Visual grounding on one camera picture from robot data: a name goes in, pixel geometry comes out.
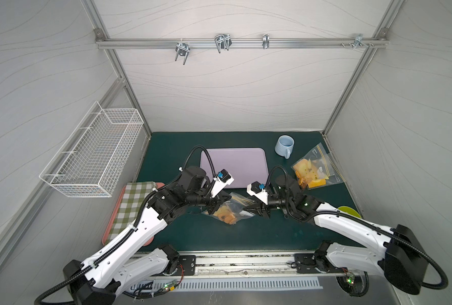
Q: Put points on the clear resealable bag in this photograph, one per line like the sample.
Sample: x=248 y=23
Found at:
x=334 y=171

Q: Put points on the metal hook clamp left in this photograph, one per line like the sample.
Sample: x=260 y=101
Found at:
x=182 y=49

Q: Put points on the metal hook clamp middle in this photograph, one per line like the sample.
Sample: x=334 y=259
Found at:
x=223 y=42

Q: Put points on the light blue ceramic mug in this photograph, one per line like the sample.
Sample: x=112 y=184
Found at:
x=284 y=146

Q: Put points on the resealable bag with duck print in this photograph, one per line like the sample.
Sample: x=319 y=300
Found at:
x=231 y=211

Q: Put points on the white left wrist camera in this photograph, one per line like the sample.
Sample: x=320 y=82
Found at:
x=221 y=181

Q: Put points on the pink tray with checked cloth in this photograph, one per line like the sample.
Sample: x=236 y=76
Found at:
x=127 y=207

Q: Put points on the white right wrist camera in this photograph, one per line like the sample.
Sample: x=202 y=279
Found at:
x=258 y=190

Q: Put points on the green bowl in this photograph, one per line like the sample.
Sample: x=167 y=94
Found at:
x=350 y=211

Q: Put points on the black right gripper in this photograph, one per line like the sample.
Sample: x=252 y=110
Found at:
x=264 y=206

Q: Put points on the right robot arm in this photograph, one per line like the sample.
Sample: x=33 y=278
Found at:
x=394 y=253

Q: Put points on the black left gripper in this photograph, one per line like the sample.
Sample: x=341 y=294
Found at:
x=214 y=201

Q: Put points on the white wire basket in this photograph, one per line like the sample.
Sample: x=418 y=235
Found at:
x=91 y=160

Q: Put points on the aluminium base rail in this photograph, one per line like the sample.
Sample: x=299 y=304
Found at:
x=271 y=263

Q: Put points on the aluminium cross rail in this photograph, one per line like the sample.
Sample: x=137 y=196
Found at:
x=237 y=43

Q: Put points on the metal hook clamp small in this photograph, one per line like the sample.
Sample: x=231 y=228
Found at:
x=265 y=41

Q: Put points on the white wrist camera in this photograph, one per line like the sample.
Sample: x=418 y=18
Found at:
x=221 y=181
x=258 y=190

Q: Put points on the lilac plastic tray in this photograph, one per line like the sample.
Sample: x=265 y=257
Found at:
x=246 y=165

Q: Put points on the resealable bag table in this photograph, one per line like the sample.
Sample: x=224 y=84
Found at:
x=314 y=169

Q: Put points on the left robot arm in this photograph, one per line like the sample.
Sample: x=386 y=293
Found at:
x=100 y=278

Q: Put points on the metal hook clamp right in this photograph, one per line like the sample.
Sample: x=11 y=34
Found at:
x=358 y=42

